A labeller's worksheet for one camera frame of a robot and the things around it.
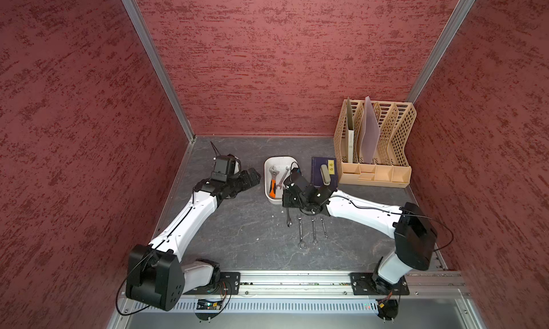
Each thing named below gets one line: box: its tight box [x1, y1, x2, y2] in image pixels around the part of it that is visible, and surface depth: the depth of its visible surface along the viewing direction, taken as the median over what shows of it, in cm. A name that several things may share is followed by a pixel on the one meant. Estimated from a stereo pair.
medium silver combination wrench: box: [297, 214, 306, 250], surface depth 85 cm
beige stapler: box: [320, 163, 331, 186], surface depth 102 cm
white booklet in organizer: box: [347, 130, 355, 164], surface depth 91 cm
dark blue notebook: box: [311, 156, 339, 189], surface depth 108 cm
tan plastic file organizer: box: [333, 99, 417, 189], surface depth 102 cm
